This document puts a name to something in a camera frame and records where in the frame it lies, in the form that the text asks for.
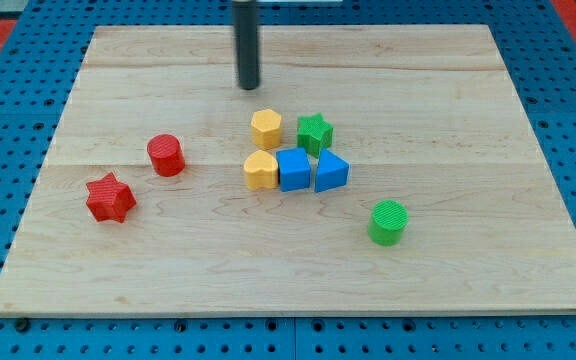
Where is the green star block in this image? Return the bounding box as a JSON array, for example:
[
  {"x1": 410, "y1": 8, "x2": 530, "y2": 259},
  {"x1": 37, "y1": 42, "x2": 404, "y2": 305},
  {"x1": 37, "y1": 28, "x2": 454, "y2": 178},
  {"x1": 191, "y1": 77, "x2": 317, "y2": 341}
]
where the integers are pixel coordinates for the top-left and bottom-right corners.
[{"x1": 297, "y1": 113, "x2": 334, "y2": 158}]

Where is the light wooden board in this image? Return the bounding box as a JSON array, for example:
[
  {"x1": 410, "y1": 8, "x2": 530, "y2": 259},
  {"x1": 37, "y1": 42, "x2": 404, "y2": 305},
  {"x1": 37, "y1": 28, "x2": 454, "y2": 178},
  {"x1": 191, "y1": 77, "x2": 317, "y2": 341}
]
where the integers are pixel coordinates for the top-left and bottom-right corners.
[{"x1": 0, "y1": 25, "x2": 576, "y2": 318}]

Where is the red star block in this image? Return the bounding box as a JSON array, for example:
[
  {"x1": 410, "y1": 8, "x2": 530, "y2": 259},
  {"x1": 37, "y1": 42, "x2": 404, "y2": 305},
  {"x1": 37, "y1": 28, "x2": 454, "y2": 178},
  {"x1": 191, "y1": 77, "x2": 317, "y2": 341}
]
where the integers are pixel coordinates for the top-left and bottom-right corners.
[{"x1": 86, "y1": 172, "x2": 137, "y2": 223}]

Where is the blue cube block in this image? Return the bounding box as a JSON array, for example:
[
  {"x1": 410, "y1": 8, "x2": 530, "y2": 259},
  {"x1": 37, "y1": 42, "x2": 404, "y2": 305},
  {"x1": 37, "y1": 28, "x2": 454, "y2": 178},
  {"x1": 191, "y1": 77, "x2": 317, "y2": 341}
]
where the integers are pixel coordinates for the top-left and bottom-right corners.
[{"x1": 276, "y1": 147, "x2": 311, "y2": 192}]

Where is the yellow hexagon block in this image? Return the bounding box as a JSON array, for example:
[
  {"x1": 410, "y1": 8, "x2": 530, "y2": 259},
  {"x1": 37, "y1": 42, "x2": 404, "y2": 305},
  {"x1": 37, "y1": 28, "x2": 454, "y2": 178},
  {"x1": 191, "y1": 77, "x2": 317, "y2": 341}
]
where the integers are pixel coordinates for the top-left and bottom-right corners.
[{"x1": 251, "y1": 109, "x2": 282, "y2": 150}]

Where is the blue triangle block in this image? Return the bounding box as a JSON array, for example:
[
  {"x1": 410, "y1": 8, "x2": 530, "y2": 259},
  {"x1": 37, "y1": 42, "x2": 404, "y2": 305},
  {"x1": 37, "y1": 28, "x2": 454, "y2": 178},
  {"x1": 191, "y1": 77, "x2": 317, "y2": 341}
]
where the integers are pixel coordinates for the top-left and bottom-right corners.
[{"x1": 314, "y1": 149, "x2": 350, "y2": 192}]

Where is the green cylinder block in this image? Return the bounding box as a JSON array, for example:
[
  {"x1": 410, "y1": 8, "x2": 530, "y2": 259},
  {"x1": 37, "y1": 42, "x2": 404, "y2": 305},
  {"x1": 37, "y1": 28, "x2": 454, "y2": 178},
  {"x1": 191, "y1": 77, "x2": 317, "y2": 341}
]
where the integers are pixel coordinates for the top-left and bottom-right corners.
[{"x1": 367, "y1": 199, "x2": 409, "y2": 246}]

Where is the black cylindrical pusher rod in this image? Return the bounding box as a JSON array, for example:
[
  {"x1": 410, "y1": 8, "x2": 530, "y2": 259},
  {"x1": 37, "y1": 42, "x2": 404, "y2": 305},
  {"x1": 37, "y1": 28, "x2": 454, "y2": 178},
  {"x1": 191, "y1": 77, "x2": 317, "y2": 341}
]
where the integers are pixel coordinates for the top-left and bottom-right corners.
[{"x1": 232, "y1": 0, "x2": 260, "y2": 90}]

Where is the red cylinder block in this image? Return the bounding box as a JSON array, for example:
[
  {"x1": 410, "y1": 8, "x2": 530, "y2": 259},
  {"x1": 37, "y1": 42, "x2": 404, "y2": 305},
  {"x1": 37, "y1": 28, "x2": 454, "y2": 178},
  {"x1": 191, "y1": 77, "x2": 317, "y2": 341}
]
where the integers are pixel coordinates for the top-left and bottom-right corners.
[{"x1": 147, "y1": 134, "x2": 185, "y2": 177}]

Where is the yellow heart block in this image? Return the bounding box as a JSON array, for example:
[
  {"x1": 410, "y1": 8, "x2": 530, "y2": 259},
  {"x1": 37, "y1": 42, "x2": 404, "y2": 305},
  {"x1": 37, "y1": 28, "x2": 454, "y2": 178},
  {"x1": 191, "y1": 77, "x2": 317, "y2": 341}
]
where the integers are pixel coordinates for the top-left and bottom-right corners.
[{"x1": 243, "y1": 150, "x2": 279, "y2": 190}]

